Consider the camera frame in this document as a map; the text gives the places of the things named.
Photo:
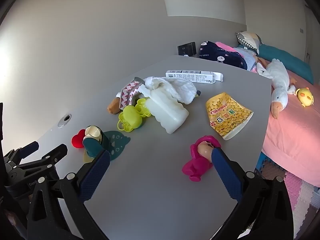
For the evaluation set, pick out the long white printed carton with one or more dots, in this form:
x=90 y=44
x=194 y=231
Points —
x=190 y=76

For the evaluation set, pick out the teal and cream toy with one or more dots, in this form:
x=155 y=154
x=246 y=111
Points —
x=91 y=142

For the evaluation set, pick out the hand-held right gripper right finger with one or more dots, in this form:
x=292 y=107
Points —
x=227 y=177

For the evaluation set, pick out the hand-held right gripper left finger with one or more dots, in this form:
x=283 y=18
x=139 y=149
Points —
x=95 y=175

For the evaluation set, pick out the teal cat-shaped coaster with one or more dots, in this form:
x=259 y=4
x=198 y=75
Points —
x=120 y=142

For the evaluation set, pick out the teal pillow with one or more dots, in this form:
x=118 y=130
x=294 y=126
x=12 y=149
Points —
x=282 y=57

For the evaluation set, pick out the white plastic bottle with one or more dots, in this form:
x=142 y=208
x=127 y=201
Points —
x=167 y=112

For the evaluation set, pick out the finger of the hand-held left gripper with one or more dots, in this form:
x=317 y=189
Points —
x=27 y=150
x=50 y=158

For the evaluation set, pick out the pink toy figure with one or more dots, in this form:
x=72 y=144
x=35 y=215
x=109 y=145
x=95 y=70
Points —
x=196 y=165

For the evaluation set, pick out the white goose plush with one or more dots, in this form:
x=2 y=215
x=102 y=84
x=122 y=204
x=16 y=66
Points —
x=280 y=80

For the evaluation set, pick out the pink bed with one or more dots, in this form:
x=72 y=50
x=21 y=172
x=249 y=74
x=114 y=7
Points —
x=295 y=140

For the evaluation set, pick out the checked patchwork pillow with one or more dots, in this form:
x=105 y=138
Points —
x=247 y=38

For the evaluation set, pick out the yellow chick plush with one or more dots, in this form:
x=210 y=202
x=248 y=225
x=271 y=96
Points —
x=305 y=96

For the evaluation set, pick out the red patterned tape roll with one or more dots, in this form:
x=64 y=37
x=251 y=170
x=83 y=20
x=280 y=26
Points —
x=128 y=92

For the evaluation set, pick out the black wall socket panel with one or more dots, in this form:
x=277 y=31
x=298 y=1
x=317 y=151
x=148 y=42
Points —
x=186 y=47

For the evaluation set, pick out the red plastic heart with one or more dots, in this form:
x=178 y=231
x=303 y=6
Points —
x=78 y=140

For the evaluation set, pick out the pastel foam puzzle mat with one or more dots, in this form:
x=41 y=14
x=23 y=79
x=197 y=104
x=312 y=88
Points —
x=300 y=197

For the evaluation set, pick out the large yellow-green plastic mould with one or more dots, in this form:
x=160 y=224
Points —
x=130 y=118

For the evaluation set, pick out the light blue folded blanket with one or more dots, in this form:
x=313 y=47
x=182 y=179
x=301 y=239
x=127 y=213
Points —
x=247 y=57

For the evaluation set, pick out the navy rabbit print blanket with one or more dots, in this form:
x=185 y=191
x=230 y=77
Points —
x=220 y=55

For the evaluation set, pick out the white sock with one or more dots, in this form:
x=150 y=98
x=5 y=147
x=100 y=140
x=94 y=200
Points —
x=175 y=86

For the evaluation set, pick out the small yellow-green flower mould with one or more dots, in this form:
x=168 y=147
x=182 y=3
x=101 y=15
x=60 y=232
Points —
x=142 y=104

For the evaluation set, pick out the pink folded cloth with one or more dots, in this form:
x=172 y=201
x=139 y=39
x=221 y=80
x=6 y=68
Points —
x=223 y=45

